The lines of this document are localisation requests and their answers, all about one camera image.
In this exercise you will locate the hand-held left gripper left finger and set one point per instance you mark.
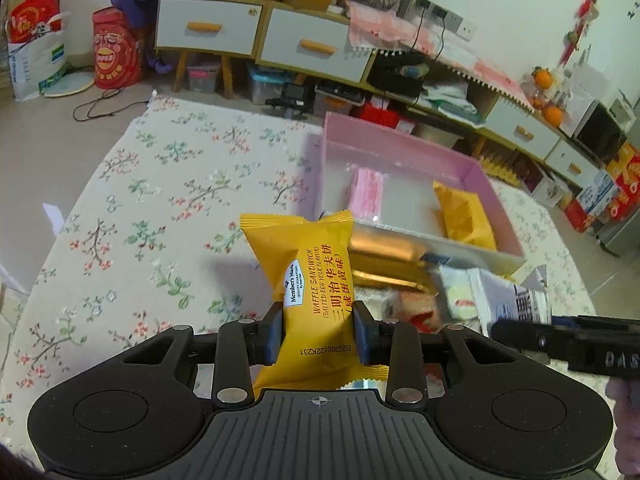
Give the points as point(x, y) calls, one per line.
point(272, 336)

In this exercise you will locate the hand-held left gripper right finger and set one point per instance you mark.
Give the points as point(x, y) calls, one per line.
point(361, 336)

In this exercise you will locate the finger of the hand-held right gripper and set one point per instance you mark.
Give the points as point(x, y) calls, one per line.
point(525, 337)

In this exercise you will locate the yellow waffle snack packet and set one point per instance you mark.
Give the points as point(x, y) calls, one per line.
point(462, 215)
point(310, 280)

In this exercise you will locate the white yellow-print snack packet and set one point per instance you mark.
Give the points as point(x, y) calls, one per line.
point(460, 295)

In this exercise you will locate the pink cardboard box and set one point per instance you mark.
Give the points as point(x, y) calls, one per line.
point(390, 135)

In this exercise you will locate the person's right hand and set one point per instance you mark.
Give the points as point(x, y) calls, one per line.
point(627, 425)

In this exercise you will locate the white black-print packet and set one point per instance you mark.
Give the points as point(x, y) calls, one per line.
point(505, 300)

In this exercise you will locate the gold flat packet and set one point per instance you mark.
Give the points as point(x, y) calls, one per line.
point(385, 277)

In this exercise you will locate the grey refrigerator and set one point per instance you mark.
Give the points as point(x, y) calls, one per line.
point(622, 232)

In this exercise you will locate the pink snack packet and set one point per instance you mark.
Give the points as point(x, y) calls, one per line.
point(367, 192)

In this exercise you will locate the blue white carton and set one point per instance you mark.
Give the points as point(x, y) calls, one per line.
point(597, 192)

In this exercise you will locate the stack of red boxes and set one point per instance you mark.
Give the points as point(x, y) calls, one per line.
point(625, 175)

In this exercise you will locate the floral tablecloth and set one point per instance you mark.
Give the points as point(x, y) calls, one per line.
point(150, 200)

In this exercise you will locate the long low wooden cabinet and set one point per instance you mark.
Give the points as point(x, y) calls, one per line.
point(520, 125)

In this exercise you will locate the microwave oven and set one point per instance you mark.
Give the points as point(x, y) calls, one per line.
point(600, 130)

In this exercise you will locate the orange fruit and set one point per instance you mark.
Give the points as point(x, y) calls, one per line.
point(552, 115)
point(542, 77)

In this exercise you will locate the clear plastic storage bin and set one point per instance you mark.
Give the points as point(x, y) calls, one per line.
point(267, 87)
point(204, 77)

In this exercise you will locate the wooden white drawer cabinet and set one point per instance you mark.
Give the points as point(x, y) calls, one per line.
point(310, 45)

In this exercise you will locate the pink cloth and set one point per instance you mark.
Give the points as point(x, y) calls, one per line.
point(400, 30)

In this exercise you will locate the red printed bag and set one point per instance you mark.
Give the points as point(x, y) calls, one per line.
point(116, 50)

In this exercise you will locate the red hanging decoration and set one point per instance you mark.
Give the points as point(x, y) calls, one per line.
point(587, 0)

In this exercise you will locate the white shopping bag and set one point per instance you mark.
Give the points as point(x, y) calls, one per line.
point(35, 50)

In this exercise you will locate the wall socket strip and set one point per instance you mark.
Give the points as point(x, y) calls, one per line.
point(450, 17)

